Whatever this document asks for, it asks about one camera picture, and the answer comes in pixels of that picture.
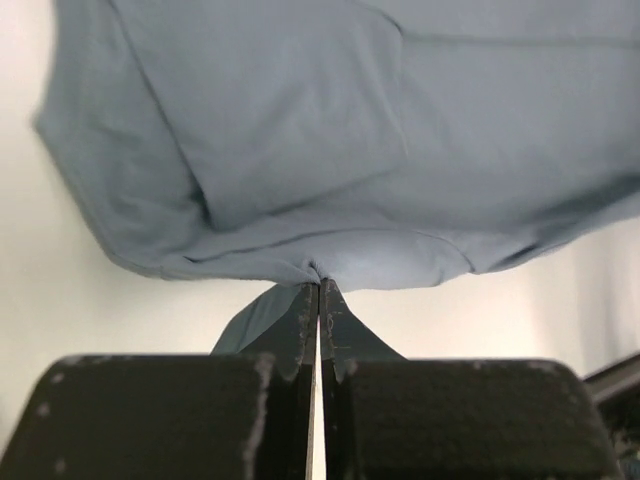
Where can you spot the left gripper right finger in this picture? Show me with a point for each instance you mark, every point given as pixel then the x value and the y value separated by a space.
pixel 388 417

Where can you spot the blue-grey t shirt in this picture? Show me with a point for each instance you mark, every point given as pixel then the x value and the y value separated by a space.
pixel 382 144

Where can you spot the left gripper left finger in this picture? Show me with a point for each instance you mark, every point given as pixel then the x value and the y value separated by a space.
pixel 244 411

